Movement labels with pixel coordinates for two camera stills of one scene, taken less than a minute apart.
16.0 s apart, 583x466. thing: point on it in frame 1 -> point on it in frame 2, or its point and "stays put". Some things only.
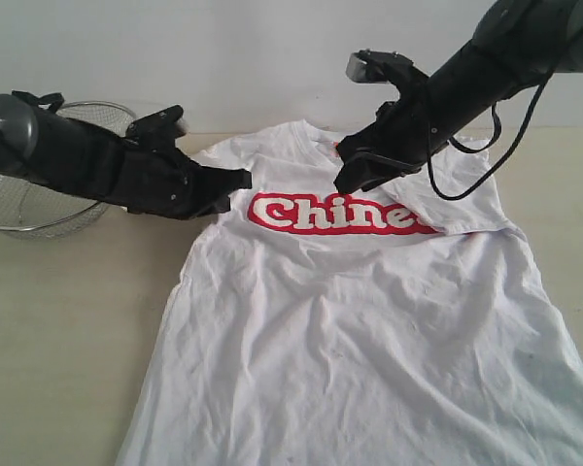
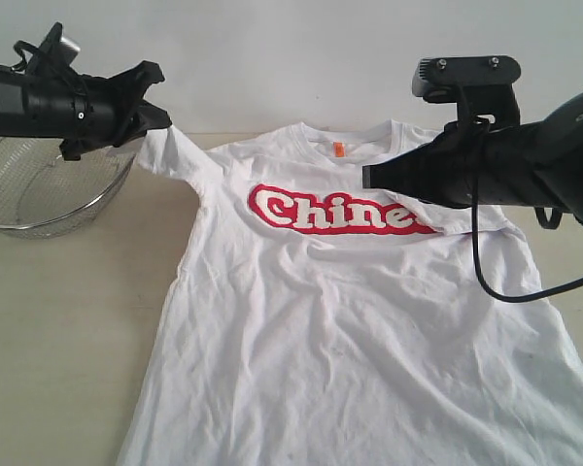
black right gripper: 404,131 -> 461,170
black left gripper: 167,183 -> 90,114
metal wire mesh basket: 27,208 stays put
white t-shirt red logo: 402,325 stays put
